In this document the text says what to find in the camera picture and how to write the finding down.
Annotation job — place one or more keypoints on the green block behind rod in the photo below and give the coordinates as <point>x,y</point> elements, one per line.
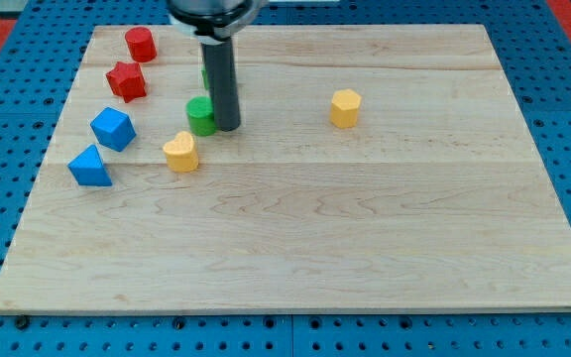
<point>205,79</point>

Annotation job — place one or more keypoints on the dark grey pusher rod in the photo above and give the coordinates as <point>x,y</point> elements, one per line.
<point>219,62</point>

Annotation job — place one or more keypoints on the red star block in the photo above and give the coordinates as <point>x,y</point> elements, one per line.
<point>127,81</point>

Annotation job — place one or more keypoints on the yellow hexagon block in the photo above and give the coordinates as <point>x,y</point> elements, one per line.
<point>345,106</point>

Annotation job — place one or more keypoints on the wooden board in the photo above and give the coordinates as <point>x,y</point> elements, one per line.
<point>437,201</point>

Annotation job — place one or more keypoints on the yellow heart block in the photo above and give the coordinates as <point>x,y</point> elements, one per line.
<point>181,153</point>

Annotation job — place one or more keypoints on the red cylinder block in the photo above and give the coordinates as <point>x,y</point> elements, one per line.
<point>141,44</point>

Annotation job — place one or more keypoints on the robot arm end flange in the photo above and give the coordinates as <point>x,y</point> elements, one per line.
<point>213,21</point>

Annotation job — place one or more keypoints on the blue triangle block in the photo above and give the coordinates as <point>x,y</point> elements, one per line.
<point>88,168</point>

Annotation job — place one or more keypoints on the blue cube block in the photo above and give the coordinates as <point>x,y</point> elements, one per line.
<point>113,129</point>

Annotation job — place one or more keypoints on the green cylinder block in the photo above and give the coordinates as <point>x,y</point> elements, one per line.
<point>200,116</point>

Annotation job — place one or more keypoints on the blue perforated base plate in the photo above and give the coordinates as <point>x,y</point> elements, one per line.
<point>38,64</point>

